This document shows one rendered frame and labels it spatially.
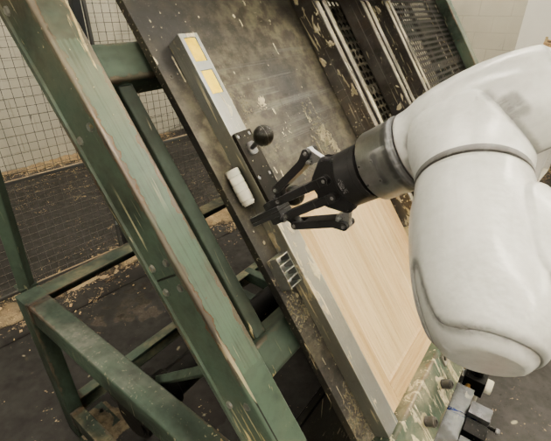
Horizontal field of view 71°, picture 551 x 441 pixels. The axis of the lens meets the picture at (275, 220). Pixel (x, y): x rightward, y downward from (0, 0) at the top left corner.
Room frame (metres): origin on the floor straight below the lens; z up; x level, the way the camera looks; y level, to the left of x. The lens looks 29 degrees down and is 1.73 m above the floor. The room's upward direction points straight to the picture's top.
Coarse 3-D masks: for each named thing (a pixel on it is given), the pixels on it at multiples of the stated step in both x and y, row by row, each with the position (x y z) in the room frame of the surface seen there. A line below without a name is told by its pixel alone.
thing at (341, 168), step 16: (320, 160) 0.49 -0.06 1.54; (336, 160) 0.46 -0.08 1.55; (352, 160) 0.44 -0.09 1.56; (320, 176) 0.49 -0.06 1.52; (336, 176) 0.45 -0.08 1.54; (352, 176) 0.43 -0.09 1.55; (320, 192) 0.49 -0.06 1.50; (336, 192) 0.47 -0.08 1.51; (352, 192) 0.43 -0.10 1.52; (368, 192) 0.43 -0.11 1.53; (336, 208) 0.47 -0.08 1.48; (352, 208) 0.46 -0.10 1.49
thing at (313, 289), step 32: (192, 64) 0.81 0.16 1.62; (224, 96) 0.81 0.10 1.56; (224, 128) 0.77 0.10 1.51; (256, 192) 0.72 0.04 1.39; (288, 224) 0.71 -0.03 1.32; (320, 288) 0.65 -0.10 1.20; (320, 320) 0.62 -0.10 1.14; (352, 352) 0.59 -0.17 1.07; (352, 384) 0.56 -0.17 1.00; (384, 416) 0.53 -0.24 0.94
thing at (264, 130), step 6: (258, 126) 0.67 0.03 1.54; (264, 126) 0.67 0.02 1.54; (258, 132) 0.66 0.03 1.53; (264, 132) 0.66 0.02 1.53; (270, 132) 0.66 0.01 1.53; (258, 138) 0.66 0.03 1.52; (264, 138) 0.65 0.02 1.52; (270, 138) 0.66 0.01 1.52; (246, 144) 0.75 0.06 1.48; (252, 144) 0.73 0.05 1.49; (258, 144) 0.66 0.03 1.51; (264, 144) 0.66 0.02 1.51; (252, 150) 0.75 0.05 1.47; (258, 150) 0.76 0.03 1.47
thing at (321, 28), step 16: (304, 0) 1.26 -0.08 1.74; (320, 0) 1.27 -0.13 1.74; (304, 16) 1.26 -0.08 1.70; (320, 16) 1.22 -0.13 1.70; (320, 32) 1.22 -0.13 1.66; (336, 32) 1.24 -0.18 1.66; (320, 48) 1.22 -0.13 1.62; (336, 48) 1.19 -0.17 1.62; (336, 64) 1.19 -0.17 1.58; (352, 64) 1.20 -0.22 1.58; (336, 80) 1.19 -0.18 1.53; (352, 80) 1.15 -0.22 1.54; (352, 96) 1.15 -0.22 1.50; (368, 96) 1.16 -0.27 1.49; (352, 112) 1.15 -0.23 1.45; (368, 112) 1.12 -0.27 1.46; (352, 128) 1.14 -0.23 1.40; (368, 128) 1.11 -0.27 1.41; (400, 208) 1.04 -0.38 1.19
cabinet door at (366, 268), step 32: (384, 224) 0.96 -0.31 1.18; (320, 256) 0.73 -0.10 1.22; (352, 256) 0.80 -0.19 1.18; (384, 256) 0.88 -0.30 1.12; (352, 288) 0.74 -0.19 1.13; (384, 288) 0.80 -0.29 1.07; (352, 320) 0.67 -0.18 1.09; (384, 320) 0.73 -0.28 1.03; (416, 320) 0.81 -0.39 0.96; (384, 352) 0.67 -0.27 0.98; (416, 352) 0.73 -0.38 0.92; (384, 384) 0.61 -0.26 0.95
